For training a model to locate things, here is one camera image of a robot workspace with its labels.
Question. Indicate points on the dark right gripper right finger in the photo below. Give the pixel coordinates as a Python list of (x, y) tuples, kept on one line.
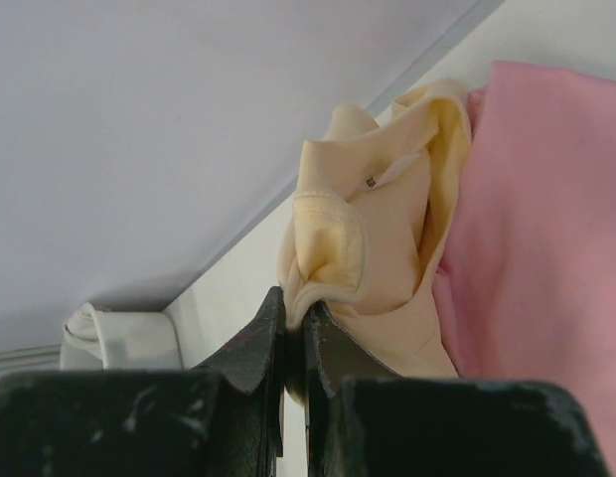
[(364, 420)]

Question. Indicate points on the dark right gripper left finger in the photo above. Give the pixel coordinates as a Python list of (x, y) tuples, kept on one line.
[(221, 418)]

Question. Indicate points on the cream yellow t shirt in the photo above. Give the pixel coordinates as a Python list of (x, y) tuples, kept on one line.
[(371, 213)]

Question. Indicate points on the white laundry basket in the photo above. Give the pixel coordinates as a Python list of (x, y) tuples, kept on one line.
[(128, 341)]

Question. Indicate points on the folded pink t shirt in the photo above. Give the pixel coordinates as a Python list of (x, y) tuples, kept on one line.
[(526, 288)]

